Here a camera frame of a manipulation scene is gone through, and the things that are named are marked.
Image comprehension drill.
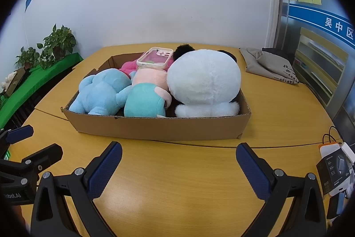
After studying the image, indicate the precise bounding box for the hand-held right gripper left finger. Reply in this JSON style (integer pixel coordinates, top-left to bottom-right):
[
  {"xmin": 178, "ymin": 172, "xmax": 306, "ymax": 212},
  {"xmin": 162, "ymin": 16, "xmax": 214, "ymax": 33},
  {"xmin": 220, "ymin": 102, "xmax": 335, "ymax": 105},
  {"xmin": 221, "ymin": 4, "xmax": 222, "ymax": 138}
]
[{"xmin": 30, "ymin": 141, "xmax": 123, "ymax": 237}]

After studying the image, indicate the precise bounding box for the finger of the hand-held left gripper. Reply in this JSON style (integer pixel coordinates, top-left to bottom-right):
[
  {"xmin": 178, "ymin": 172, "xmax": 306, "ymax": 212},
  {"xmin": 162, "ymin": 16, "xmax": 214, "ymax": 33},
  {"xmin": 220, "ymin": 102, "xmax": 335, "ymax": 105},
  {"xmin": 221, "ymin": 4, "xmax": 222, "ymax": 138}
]
[
  {"xmin": 19, "ymin": 143, "xmax": 64, "ymax": 173},
  {"xmin": 0, "ymin": 125, "xmax": 34, "ymax": 155}
]

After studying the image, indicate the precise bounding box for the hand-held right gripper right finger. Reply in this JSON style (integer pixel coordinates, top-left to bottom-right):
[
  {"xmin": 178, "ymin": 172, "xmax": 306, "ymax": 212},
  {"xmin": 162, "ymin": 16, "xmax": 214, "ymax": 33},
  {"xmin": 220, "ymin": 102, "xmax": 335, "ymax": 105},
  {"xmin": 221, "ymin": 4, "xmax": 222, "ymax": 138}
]
[{"xmin": 236, "ymin": 143, "xmax": 327, "ymax": 237}]

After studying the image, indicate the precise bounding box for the cardboard box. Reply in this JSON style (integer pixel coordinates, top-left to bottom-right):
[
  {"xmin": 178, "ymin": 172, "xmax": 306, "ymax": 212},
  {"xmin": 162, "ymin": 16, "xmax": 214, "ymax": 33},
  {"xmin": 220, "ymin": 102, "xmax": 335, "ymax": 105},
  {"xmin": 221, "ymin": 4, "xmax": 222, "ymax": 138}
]
[{"xmin": 61, "ymin": 52, "xmax": 252, "ymax": 141}]

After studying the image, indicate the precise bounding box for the peach and teal plush toy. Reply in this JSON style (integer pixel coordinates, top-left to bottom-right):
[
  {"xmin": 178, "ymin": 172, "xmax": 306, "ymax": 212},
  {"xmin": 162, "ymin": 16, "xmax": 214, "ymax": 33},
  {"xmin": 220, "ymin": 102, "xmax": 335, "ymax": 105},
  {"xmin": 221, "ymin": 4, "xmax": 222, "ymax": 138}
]
[{"xmin": 124, "ymin": 68, "xmax": 172, "ymax": 118}]

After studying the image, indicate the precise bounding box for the panda plush toy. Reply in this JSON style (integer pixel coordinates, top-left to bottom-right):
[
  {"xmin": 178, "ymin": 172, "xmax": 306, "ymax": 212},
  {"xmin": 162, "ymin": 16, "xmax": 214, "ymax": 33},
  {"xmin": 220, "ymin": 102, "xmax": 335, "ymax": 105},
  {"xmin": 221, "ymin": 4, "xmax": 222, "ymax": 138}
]
[{"xmin": 166, "ymin": 43, "xmax": 241, "ymax": 118}]

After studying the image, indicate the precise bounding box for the clear phone case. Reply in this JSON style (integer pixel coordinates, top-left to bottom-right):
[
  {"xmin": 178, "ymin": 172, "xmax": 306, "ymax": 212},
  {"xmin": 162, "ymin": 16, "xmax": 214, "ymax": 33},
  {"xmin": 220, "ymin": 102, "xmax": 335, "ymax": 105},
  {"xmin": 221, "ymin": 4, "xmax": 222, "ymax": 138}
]
[{"xmin": 136, "ymin": 47, "xmax": 174, "ymax": 71}]

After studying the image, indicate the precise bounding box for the wooden desktop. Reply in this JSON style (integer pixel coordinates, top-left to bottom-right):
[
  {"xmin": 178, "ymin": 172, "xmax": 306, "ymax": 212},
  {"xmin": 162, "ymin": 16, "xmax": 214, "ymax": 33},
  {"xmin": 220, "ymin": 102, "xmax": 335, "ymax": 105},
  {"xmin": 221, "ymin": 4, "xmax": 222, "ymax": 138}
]
[{"xmin": 0, "ymin": 44, "xmax": 355, "ymax": 237}]

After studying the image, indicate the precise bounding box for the wooden crate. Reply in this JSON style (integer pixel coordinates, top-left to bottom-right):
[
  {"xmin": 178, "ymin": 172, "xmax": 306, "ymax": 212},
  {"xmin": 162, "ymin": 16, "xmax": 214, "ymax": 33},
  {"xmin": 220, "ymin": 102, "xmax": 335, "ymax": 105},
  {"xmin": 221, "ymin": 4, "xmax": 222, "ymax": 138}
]
[{"xmin": 3, "ymin": 68, "xmax": 29, "ymax": 96}]

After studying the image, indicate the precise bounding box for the small white plush toy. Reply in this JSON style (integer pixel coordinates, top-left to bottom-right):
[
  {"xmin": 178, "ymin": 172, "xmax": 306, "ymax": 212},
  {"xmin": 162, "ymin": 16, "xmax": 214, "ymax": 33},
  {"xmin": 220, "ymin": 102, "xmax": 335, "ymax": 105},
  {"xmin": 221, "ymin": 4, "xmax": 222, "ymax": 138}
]
[{"xmin": 1, "ymin": 72, "xmax": 16, "ymax": 89}]

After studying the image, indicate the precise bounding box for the green covered side table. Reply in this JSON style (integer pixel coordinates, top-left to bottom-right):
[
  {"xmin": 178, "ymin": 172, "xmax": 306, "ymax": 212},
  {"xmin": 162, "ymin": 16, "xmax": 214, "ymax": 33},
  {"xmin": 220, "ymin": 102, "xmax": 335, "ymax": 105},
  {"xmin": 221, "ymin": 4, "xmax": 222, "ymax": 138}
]
[{"xmin": 0, "ymin": 52, "xmax": 84, "ymax": 122}]

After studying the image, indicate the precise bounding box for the blue plush toy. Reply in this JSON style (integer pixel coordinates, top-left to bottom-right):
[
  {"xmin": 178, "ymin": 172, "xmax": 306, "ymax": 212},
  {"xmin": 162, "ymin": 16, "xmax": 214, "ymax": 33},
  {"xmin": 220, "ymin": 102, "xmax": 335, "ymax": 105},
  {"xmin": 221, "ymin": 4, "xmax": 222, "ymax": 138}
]
[{"xmin": 68, "ymin": 68, "xmax": 133, "ymax": 115}]

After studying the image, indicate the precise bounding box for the small potted plant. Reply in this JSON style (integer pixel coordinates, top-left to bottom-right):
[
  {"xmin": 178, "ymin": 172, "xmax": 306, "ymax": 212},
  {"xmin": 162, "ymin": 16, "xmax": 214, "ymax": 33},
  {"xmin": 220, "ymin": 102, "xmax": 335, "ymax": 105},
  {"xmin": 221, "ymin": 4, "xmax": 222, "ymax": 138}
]
[{"xmin": 14, "ymin": 47, "xmax": 41, "ymax": 70}]

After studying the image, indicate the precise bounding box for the black product box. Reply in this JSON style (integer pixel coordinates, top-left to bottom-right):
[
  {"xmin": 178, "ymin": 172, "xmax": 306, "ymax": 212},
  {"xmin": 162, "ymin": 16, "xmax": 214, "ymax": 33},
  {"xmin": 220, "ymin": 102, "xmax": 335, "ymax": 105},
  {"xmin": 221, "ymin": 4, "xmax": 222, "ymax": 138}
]
[{"xmin": 316, "ymin": 149, "xmax": 350, "ymax": 196}]

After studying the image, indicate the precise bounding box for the white and orange box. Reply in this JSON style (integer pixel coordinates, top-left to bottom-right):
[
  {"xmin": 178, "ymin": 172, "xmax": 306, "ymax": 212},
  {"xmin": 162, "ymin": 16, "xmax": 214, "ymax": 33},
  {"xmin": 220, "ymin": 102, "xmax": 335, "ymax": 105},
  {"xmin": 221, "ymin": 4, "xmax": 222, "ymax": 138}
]
[{"xmin": 319, "ymin": 142, "xmax": 355, "ymax": 167}]

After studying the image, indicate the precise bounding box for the large potted plant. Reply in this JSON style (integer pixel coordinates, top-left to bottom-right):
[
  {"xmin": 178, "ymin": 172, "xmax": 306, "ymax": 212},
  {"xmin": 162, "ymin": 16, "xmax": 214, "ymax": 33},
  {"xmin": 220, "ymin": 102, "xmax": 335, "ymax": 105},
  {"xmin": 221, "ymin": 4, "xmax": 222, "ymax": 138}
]
[{"xmin": 37, "ymin": 24, "xmax": 77, "ymax": 70}]

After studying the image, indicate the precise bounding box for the pink plush toy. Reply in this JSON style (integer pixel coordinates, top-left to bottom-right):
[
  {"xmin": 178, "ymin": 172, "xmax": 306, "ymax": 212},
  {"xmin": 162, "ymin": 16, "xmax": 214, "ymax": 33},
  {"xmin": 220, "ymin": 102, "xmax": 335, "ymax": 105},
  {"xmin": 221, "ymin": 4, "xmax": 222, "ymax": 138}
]
[{"xmin": 120, "ymin": 57, "xmax": 175, "ymax": 79}]

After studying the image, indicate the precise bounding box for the grey tote bag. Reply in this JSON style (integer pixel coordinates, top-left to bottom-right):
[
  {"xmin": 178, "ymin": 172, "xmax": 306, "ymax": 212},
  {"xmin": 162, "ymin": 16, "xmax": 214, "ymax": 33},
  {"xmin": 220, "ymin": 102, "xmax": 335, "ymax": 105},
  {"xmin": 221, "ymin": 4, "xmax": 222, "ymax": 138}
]
[{"xmin": 239, "ymin": 47, "xmax": 300, "ymax": 85}]

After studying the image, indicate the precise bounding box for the metal shelf behind glass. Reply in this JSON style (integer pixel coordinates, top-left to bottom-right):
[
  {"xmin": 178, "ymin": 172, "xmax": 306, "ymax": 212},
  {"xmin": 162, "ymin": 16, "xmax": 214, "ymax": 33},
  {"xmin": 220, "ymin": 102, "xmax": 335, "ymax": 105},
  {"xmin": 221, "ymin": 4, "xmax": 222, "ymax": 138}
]
[{"xmin": 292, "ymin": 27, "xmax": 349, "ymax": 107}]

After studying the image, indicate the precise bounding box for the blue door banner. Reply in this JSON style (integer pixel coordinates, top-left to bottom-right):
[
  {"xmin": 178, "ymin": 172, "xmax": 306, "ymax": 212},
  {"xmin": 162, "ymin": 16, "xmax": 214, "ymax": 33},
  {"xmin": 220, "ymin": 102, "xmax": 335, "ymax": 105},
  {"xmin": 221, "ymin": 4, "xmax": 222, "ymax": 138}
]
[{"xmin": 288, "ymin": 2, "xmax": 355, "ymax": 49}]

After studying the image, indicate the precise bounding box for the black cord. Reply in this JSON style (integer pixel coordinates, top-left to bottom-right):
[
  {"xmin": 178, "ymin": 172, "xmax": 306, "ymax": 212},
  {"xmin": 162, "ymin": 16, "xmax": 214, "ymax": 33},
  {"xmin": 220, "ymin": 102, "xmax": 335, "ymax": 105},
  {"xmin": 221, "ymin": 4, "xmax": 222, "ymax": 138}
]
[{"xmin": 322, "ymin": 126, "xmax": 343, "ymax": 146}]

